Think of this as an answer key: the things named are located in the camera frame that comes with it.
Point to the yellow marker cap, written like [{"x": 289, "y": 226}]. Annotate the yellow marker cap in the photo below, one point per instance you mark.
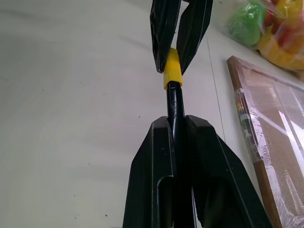
[{"x": 173, "y": 71}]

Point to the yellow toy fruit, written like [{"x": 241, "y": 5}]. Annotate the yellow toy fruit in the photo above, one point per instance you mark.
[{"x": 282, "y": 54}]

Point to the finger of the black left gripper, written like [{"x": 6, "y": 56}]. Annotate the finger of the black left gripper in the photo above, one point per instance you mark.
[
  {"x": 164, "y": 26},
  {"x": 192, "y": 33}
]

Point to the plastic-wrapped wood-framed cork board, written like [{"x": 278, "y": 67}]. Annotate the plastic-wrapped wood-framed cork board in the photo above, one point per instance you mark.
[{"x": 278, "y": 133}]

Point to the green toy fruit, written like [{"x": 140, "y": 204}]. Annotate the green toy fruit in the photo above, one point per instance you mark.
[{"x": 247, "y": 23}]

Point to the clear plastic bag of toys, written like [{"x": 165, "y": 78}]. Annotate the clear plastic bag of toys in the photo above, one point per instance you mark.
[{"x": 273, "y": 47}]

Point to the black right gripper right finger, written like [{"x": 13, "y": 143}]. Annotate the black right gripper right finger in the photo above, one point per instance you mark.
[{"x": 213, "y": 171}]

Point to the red toy fruit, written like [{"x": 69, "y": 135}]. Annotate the red toy fruit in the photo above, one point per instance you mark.
[{"x": 281, "y": 31}]

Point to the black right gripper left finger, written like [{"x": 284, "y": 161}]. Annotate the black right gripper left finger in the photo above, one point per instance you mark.
[{"x": 149, "y": 166}]

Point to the pack of coloured pushpins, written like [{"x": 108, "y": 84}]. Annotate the pack of coloured pushpins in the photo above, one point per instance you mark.
[{"x": 245, "y": 123}]

